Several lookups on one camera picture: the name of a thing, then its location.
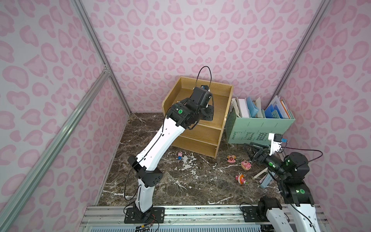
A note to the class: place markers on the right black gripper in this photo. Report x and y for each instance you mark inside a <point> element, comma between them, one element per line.
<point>260,153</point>

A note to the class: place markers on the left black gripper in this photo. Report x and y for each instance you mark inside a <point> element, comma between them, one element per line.
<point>207,111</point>

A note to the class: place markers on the blue pink pig figure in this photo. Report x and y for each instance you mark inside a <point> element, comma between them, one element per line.
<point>180,156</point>

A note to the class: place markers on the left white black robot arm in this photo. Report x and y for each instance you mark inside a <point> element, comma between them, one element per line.
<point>181,116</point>

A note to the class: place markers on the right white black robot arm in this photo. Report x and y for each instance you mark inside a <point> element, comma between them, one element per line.
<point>290,173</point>

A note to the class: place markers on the pink round toy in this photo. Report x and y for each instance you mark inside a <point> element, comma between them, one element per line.
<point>246,165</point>

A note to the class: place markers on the white blue stapler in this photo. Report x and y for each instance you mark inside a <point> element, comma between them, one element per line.
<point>264,178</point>

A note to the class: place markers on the pink red toy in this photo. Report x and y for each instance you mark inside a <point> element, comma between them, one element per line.
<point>241,179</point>

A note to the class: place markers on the mint green file organizer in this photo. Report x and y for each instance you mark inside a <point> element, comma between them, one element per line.
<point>247,130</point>

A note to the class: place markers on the wooden three-tier shelf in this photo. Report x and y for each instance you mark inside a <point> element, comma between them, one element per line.
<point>205,138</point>

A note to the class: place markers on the papers and folders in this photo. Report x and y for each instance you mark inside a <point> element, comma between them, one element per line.
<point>249,108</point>

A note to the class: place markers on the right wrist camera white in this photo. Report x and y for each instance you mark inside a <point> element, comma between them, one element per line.
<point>276,143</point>

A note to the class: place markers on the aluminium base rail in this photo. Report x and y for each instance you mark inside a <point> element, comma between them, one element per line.
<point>205,218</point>

